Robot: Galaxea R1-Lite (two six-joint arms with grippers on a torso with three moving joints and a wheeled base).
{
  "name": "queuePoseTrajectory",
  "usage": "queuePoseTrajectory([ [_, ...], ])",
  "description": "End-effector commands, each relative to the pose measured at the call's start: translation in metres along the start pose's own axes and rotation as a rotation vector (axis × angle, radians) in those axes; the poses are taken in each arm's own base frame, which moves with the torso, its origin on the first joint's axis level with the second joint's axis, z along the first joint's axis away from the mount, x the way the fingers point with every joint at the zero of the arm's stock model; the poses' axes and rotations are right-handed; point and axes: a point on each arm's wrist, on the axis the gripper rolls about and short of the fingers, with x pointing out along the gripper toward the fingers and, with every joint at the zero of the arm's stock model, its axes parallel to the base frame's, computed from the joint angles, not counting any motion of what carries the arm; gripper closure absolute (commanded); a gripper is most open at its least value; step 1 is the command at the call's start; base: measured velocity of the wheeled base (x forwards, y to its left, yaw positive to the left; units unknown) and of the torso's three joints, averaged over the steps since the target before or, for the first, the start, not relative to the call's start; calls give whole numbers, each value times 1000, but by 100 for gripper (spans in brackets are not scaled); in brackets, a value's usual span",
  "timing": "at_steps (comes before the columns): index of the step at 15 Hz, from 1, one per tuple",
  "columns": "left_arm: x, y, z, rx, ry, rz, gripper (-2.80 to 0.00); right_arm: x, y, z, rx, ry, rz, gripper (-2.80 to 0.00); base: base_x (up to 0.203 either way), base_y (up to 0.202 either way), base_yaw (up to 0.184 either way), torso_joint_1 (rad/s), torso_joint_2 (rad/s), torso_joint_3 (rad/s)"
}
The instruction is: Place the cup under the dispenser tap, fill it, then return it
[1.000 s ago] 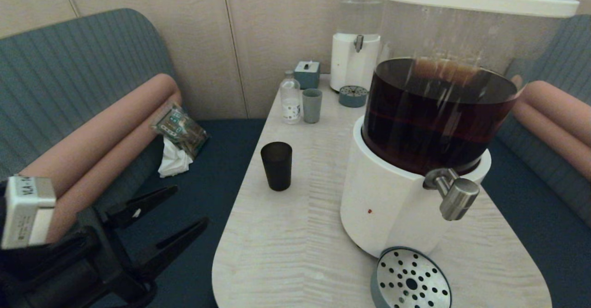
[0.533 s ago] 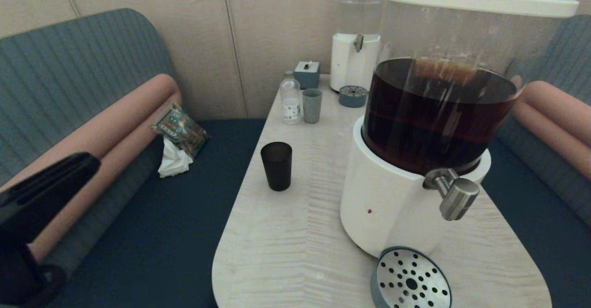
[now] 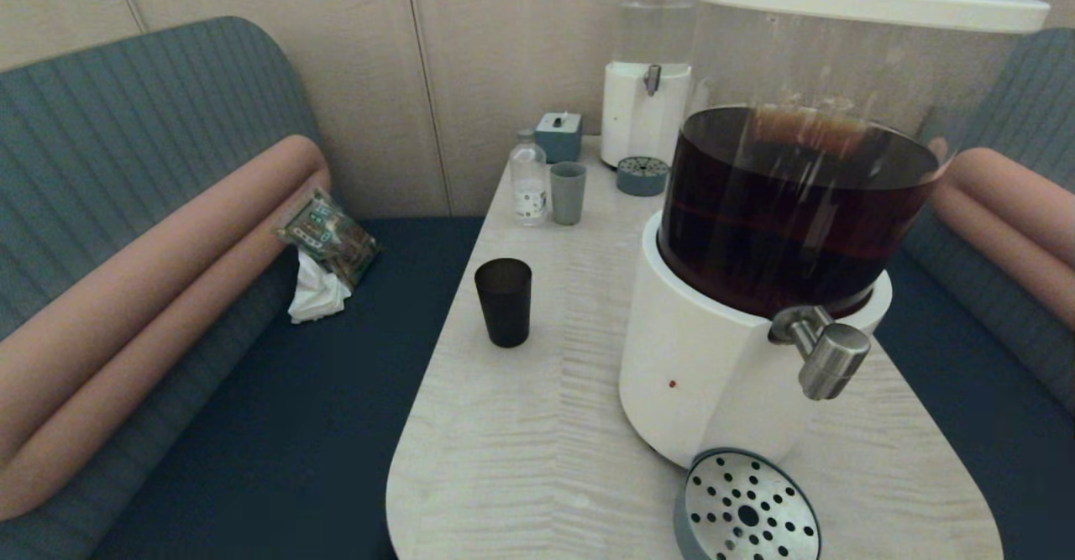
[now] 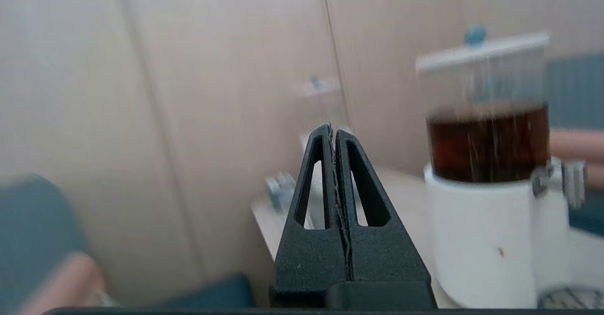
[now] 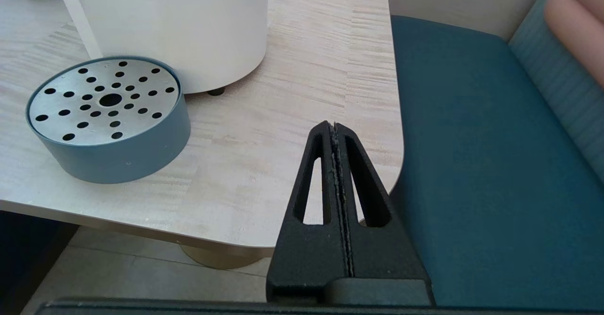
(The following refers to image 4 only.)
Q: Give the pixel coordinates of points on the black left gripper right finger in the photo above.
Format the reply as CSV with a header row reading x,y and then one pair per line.
x,y
382,263

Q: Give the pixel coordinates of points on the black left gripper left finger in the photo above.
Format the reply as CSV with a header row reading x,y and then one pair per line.
x,y
306,263

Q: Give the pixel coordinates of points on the large silver dispenser tap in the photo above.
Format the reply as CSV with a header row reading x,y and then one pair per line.
x,y
561,178

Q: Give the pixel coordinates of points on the large dispenser with dark tea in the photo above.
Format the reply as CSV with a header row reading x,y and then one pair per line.
x,y
481,239

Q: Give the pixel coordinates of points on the large grey perforated drip tray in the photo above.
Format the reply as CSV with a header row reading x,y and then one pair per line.
x,y
571,298

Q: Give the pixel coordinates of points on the pink cylindrical bolster cushion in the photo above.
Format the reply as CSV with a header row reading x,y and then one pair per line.
x,y
578,142
595,175
66,286

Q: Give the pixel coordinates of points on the large white lid blue knob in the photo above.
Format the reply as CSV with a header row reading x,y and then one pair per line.
x,y
481,53

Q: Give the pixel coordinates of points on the teal upholstered bench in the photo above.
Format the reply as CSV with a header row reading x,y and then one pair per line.
x,y
575,88
33,220

